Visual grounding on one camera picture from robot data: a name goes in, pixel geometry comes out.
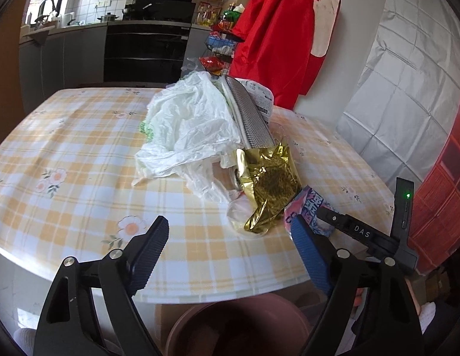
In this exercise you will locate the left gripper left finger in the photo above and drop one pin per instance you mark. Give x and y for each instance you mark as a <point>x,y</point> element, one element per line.
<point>69,324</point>

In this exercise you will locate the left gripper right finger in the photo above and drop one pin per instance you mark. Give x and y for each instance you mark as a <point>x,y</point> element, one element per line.
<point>388,323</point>

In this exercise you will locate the pink blue snack bag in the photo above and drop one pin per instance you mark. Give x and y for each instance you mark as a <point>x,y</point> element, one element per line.
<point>307,203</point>

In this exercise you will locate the gold foil wrapper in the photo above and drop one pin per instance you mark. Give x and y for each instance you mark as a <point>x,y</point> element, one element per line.
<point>270,181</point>

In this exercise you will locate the white plastic bag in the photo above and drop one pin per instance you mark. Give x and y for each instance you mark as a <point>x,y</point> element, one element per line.
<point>187,122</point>

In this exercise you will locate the red aluminium can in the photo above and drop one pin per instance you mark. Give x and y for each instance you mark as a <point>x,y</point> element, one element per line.
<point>235,178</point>

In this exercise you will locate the brown round trash bin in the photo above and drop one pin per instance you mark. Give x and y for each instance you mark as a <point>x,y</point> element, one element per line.
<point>266,324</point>

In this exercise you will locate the grey kitchen cabinets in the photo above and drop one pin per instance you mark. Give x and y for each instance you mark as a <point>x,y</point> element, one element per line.
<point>53,60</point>

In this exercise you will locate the red plastic crate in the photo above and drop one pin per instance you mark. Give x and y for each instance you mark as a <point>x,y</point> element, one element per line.
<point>435,228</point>

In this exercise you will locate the white quilted cover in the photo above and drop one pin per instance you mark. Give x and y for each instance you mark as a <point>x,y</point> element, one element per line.
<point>409,91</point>

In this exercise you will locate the yellow checked floral tablecloth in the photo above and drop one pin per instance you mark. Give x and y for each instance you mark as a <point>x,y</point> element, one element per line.
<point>68,187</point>

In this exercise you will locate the grey mesh pouch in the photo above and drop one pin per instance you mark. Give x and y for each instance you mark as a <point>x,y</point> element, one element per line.
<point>253,129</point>

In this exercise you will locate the clear thin plastic bag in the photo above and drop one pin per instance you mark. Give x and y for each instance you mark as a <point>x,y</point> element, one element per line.
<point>211,183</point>

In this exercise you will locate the white printed package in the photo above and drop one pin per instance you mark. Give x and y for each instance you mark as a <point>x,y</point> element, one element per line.
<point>262,97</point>

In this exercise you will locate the red hanging apron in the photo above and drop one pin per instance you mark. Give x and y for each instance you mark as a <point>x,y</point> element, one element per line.
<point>284,44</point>

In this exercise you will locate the black oven unit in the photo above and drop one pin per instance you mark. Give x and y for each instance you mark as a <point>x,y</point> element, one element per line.
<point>147,46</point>

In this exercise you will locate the steel cooking pot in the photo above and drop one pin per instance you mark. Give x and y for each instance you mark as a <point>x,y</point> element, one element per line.
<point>108,17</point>

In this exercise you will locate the wire snack rack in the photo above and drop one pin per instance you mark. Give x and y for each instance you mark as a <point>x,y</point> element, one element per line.
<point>218,19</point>

